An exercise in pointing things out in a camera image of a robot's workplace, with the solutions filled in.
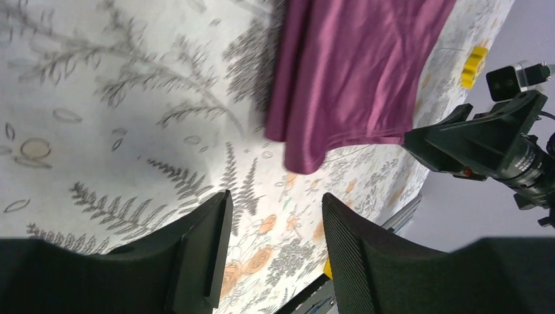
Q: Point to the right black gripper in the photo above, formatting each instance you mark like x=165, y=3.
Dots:
x=495, y=146

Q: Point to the yellow block near front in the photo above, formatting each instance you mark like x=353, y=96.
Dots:
x=327, y=269

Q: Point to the purple satin napkin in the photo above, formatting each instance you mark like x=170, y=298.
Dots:
x=347, y=73

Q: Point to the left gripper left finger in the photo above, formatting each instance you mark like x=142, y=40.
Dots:
x=176, y=269

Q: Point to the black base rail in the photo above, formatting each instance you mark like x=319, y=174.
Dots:
x=317, y=298

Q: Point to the floral tablecloth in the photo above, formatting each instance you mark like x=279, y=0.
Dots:
x=120, y=117

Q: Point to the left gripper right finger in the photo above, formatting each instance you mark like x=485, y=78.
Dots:
x=377, y=271

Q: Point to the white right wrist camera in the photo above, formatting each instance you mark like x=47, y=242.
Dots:
x=507, y=82

